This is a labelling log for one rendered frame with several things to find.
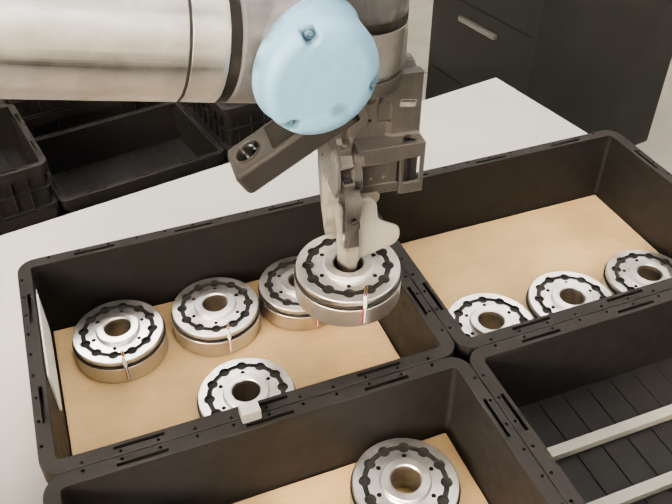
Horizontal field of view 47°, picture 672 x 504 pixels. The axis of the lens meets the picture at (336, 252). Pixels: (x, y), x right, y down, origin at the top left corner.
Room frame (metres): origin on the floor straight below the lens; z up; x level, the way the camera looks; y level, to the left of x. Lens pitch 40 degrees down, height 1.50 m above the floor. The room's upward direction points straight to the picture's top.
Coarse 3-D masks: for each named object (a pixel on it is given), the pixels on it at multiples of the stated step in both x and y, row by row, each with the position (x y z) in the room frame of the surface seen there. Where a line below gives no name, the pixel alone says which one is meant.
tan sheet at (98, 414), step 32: (256, 288) 0.72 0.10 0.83; (64, 352) 0.61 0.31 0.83; (256, 352) 0.61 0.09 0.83; (288, 352) 0.61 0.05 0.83; (320, 352) 0.61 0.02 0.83; (352, 352) 0.61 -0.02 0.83; (384, 352) 0.61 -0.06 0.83; (64, 384) 0.57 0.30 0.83; (96, 384) 0.57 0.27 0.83; (128, 384) 0.57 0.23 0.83; (160, 384) 0.57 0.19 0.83; (192, 384) 0.57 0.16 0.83; (96, 416) 0.52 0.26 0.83; (128, 416) 0.52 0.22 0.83; (160, 416) 0.52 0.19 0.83; (192, 416) 0.52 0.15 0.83; (96, 448) 0.48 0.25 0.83
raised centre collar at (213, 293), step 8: (200, 296) 0.67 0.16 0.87; (208, 296) 0.67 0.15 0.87; (216, 296) 0.67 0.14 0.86; (224, 296) 0.67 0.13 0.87; (232, 296) 0.67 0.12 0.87; (200, 304) 0.66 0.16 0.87; (232, 304) 0.66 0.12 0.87; (200, 312) 0.64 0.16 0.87; (208, 312) 0.64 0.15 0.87; (216, 312) 0.64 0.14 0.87; (224, 312) 0.64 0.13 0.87; (232, 312) 0.65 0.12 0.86
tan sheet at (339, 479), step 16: (448, 448) 0.48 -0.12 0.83; (352, 464) 0.46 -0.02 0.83; (464, 464) 0.46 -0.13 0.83; (304, 480) 0.44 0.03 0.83; (320, 480) 0.44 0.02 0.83; (336, 480) 0.44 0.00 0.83; (464, 480) 0.44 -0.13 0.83; (256, 496) 0.43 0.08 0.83; (272, 496) 0.43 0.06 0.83; (288, 496) 0.43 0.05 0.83; (304, 496) 0.43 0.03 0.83; (320, 496) 0.43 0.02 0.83; (336, 496) 0.43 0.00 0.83; (464, 496) 0.43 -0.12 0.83; (480, 496) 0.43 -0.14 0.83
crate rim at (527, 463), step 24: (456, 360) 0.51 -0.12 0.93; (360, 384) 0.48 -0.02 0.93; (384, 384) 0.49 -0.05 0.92; (408, 384) 0.49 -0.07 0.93; (480, 384) 0.48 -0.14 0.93; (288, 408) 0.45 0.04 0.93; (312, 408) 0.45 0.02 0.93; (480, 408) 0.46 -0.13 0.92; (216, 432) 0.43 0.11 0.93; (240, 432) 0.43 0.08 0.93; (504, 432) 0.43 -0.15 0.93; (120, 456) 0.40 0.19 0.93; (144, 456) 0.40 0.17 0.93; (168, 456) 0.40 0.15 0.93; (528, 456) 0.40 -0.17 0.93; (72, 480) 0.38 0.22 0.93; (96, 480) 0.38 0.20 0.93; (528, 480) 0.38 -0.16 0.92
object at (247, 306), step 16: (192, 288) 0.69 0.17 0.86; (208, 288) 0.69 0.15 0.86; (224, 288) 0.69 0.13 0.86; (240, 288) 0.69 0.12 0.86; (176, 304) 0.66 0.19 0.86; (192, 304) 0.66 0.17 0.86; (240, 304) 0.66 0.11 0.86; (256, 304) 0.66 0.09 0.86; (176, 320) 0.63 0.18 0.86; (192, 320) 0.63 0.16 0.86; (208, 320) 0.63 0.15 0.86; (224, 320) 0.63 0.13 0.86; (240, 320) 0.64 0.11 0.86; (192, 336) 0.61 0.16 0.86; (208, 336) 0.61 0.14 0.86; (224, 336) 0.61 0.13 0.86
